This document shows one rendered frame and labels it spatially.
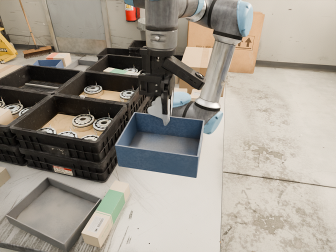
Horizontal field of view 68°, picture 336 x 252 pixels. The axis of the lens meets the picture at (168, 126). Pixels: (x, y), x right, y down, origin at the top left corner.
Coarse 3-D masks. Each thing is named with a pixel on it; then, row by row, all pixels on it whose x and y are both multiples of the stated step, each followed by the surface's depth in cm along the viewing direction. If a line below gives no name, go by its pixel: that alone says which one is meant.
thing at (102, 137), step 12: (60, 96) 123; (72, 96) 122; (36, 108) 114; (12, 132) 102; (24, 132) 100; (36, 132) 98; (48, 132) 98; (108, 132) 101; (84, 144) 95; (96, 144) 94
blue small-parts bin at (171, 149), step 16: (128, 128) 67; (144, 128) 74; (160, 128) 73; (176, 128) 71; (192, 128) 70; (128, 144) 69; (144, 144) 70; (160, 144) 70; (176, 144) 70; (192, 144) 70; (128, 160) 62; (144, 160) 61; (160, 160) 59; (176, 160) 58; (192, 160) 57; (192, 176) 60
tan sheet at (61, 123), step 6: (60, 114) 128; (54, 120) 123; (60, 120) 123; (66, 120) 123; (48, 126) 119; (54, 126) 119; (60, 126) 119; (66, 126) 119; (72, 126) 119; (78, 132) 115; (84, 132) 115; (90, 132) 115
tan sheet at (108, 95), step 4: (104, 92) 147; (108, 92) 147; (112, 92) 147; (116, 92) 147; (100, 96) 143; (104, 96) 143; (108, 96) 143; (112, 96) 143; (116, 96) 143; (116, 100) 139
